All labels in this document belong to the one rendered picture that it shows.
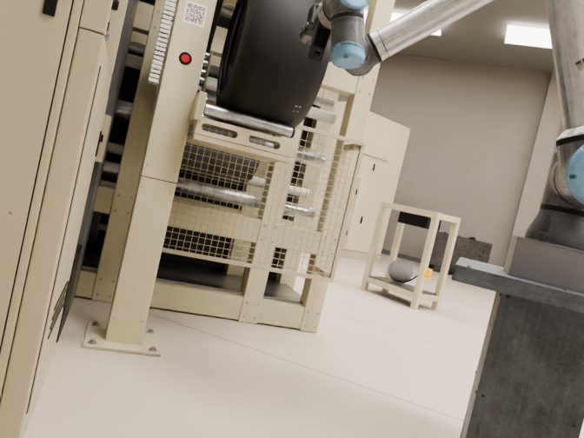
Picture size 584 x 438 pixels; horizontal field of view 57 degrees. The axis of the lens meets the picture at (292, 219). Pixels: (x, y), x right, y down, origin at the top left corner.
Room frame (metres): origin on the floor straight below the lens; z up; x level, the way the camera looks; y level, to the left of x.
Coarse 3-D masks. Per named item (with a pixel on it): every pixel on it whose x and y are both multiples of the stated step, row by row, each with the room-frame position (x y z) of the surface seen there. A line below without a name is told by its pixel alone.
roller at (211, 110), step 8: (208, 104) 1.88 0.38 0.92; (208, 112) 1.88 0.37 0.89; (216, 112) 1.88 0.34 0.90; (224, 112) 1.89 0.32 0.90; (232, 112) 1.90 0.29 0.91; (240, 112) 1.92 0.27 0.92; (224, 120) 1.91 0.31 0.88; (232, 120) 1.91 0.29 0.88; (240, 120) 1.91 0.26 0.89; (248, 120) 1.92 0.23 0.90; (256, 120) 1.93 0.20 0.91; (264, 120) 1.94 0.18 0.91; (256, 128) 1.94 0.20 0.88; (264, 128) 1.94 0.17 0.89; (272, 128) 1.95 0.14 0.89; (280, 128) 1.96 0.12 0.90; (288, 128) 1.97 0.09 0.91; (288, 136) 1.98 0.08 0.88
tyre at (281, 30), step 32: (256, 0) 1.81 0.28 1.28; (288, 0) 1.82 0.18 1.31; (320, 0) 1.87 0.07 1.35; (256, 32) 1.79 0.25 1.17; (288, 32) 1.80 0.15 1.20; (224, 64) 2.24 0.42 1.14; (256, 64) 1.81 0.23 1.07; (288, 64) 1.82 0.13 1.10; (320, 64) 1.86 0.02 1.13; (224, 96) 1.96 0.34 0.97; (256, 96) 1.87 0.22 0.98; (288, 96) 1.88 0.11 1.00
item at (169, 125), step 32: (192, 0) 1.91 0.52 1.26; (192, 32) 1.92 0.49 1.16; (192, 64) 1.92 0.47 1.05; (160, 96) 1.90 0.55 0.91; (192, 96) 1.93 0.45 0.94; (160, 128) 1.90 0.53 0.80; (160, 160) 1.91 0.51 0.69; (160, 192) 1.92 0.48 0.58; (160, 224) 1.93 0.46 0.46; (128, 256) 1.90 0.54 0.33; (160, 256) 1.94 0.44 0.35; (128, 288) 1.91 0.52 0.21; (128, 320) 1.91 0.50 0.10
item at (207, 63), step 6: (168, 42) 2.27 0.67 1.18; (210, 54) 2.33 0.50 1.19; (204, 60) 2.33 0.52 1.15; (210, 60) 2.33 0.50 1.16; (162, 66) 2.27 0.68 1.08; (204, 66) 2.33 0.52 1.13; (204, 72) 2.34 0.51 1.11; (204, 78) 2.35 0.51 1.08; (198, 84) 2.45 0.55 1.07; (204, 84) 2.32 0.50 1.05; (156, 90) 2.27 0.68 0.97; (204, 90) 2.33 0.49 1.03
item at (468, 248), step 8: (440, 232) 8.41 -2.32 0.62; (440, 240) 8.41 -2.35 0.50; (456, 240) 8.38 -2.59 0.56; (464, 240) 8.36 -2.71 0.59; (472, 240) 8.35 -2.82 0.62; (440, 248) 8.40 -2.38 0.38; (456, 248) 8.37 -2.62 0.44; (464, 248) 8.36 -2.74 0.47; (472, 248) 8.34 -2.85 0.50; (480, 248) 8.33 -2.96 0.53; (488, 248) 8.31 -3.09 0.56; (432, 256) 8.42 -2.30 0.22; (440, 256) 8.40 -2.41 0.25; (456, 256) 8.37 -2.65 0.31; (464, 256) 8.35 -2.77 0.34; (472, 256) 8.34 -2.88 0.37; (480, 256) 8.32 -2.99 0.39; (488, 256) 8.31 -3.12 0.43; (432, 264) 8.42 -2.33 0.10; (440, 264) 8.40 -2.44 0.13
